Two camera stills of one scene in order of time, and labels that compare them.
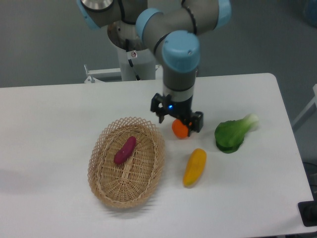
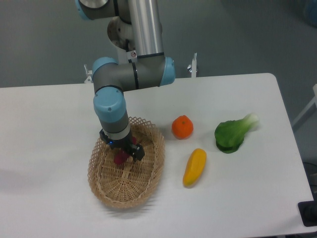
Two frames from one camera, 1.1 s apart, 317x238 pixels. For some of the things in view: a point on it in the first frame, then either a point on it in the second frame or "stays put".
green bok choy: x=229 y=135 stays put
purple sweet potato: x=123 y=154 stays put
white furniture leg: x=314 y=101 stays put
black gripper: x=183 y=110 → x=136 y=151
